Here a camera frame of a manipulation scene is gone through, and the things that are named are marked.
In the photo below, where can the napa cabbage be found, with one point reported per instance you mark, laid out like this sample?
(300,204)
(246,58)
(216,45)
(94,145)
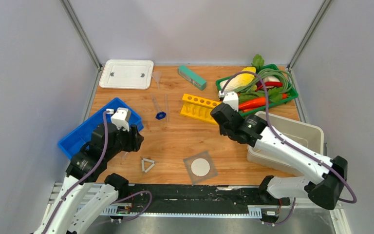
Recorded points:
(239,81)

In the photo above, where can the wire gauze with white disc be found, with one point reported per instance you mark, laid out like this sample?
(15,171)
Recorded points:
(200,167)

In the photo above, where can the red chili pepper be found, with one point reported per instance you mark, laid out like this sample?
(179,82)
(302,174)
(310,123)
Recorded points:
(269,84)

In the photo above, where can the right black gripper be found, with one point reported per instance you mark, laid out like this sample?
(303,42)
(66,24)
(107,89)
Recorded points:
(222,131)

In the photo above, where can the tube with blue cap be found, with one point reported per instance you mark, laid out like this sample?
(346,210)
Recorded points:
(160,114)

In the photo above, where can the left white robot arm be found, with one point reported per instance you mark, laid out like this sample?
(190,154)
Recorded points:
(106,141)

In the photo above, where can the green long beans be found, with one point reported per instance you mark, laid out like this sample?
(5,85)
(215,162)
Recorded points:
(266,75)

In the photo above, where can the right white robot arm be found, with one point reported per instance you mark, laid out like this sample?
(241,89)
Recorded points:
(323,178)

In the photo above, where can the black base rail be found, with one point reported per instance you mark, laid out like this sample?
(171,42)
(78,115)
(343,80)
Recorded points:
(197,199)

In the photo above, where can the green vegetable tray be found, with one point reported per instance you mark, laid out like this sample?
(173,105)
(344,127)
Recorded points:
(286,97)

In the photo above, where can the clear glass funnel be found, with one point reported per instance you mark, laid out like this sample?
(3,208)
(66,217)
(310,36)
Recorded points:
(156,76)

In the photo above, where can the yellow test tube rack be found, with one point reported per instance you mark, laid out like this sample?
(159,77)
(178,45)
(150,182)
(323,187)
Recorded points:
(198,108)

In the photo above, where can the orange carrot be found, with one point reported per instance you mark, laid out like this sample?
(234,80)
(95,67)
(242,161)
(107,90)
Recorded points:
(252,104)

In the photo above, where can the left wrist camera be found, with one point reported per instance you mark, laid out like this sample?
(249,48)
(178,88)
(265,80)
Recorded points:
(120,118)

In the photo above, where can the beige plastic tub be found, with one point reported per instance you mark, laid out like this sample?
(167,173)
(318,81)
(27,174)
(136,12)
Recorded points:
(307,135)

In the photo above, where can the white tray lid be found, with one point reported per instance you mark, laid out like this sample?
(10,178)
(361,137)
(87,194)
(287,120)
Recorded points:
(126,74)

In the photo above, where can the green leafy vegetable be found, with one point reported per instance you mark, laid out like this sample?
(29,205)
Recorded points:
(257,62)

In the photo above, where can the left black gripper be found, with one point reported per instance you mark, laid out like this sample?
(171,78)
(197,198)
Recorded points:
(136,136)

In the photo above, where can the blue plastic bin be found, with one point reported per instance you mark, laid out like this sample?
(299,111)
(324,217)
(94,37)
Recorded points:
(72,142)

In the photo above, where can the white clay triangle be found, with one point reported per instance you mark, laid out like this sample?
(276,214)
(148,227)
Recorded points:
(147,164)

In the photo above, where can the teal rectangular box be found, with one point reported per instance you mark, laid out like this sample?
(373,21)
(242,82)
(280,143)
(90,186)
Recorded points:
(192,77)

